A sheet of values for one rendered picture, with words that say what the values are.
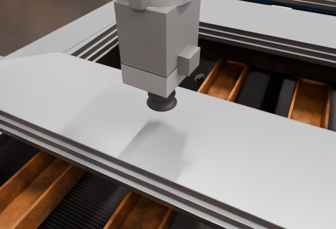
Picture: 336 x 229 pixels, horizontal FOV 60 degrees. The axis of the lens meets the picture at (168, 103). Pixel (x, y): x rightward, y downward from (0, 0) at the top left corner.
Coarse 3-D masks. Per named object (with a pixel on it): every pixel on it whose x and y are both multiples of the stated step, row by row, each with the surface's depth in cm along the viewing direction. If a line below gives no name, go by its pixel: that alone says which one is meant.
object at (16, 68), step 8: (24, 56) 58; (32, 56) 58; (40, 56) 58; (48, 56) 58; (8, 64) 56; (16, 64) 56; (24, 64) 56; (32, 64) 56; (0, 72) 53; (8, 72) 53; (16, 72) 53; (24, 72) 53; (0, 80) 51; (8, 80) 51; (0, 88) 50
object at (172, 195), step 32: (288, 0) 89; (320, 0) 86; (224, 32) 69; (320, 64) 62; (0, 128) 46; (32, 128) 44; (64, 160) 42; (96, 160) 39; (160, 192) 37; (192, 192) 35; (224, 224) 34; (256, 224) 32
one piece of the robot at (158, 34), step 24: (120, 0) 30; (144, 0) 28; (168, 0) 28; (192, 0) 32; (120, 24) 31; (144, 24) 30; (168, 24) 29; (192, 24) 34; (120, 48) 33; (144, 48) 32; (168, 48) 31; (192, 48) 34; (144, 72) 34; (168, 72) 32
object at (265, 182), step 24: (264, 120) 44; (288, 120) 44; (264, 144) 40; (288, 144) 40; (240, 168) 37; (264, 168) 37; (288, 168) 37; (240, 192) 34; (264, 192) 34; (288, 192) 34; (264, 216) 32; (288, 216) 32
